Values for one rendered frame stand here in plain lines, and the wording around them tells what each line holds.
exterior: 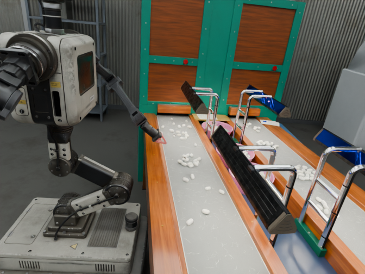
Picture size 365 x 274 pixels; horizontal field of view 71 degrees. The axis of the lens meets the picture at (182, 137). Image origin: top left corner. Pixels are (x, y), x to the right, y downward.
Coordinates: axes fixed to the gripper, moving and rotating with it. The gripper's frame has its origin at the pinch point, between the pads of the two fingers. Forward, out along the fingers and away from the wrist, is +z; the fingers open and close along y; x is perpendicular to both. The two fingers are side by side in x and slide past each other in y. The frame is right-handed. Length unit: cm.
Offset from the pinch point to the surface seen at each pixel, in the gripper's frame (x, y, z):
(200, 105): -34.4, -6.5, -4.3
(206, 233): -3, -74, 12
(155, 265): 10, -90, -6
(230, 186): -17, -44, 26
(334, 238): -39, -82, 52
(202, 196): -5, -49, 16
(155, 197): 9, -52, -5
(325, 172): -61, -31, 78
